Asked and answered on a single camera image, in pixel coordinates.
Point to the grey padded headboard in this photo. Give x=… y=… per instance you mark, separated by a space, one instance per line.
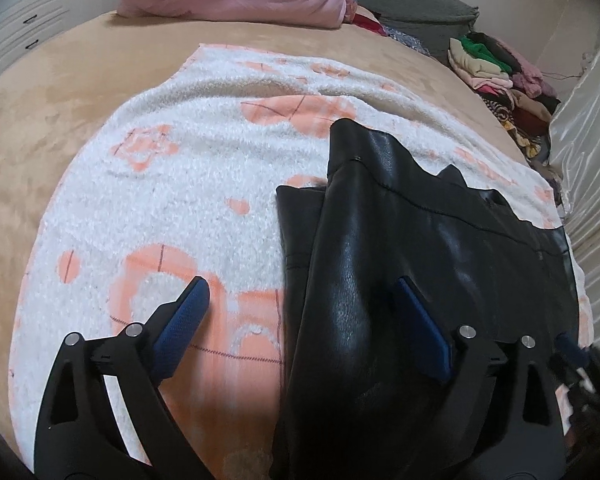
x=410 y=5

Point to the white orange printed blanket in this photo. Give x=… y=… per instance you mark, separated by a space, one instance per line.
x=180 y=185

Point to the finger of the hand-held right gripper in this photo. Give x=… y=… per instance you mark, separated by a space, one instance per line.
x=566 y=346

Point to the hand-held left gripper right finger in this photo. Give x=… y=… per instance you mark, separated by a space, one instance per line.
x=425 y=330

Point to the pile of folded clothes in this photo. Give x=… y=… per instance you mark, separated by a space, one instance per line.
x=485 y=60

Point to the shiny white curtain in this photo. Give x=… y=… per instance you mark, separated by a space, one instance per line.
x=590 y=135

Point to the bed with tan sheet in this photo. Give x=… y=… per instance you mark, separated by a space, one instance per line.
x=55 y=85

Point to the red cloth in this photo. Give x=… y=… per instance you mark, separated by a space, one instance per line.
x=365 y=22

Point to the blue patterned cloth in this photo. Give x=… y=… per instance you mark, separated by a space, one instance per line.
x=405 y=40

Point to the white wardrobe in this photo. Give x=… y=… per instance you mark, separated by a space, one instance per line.
x=25 y=20

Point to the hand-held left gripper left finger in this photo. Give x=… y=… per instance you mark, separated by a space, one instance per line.
x=180 y=320

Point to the black leather jacket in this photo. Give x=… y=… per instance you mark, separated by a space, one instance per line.
x=360 y=260

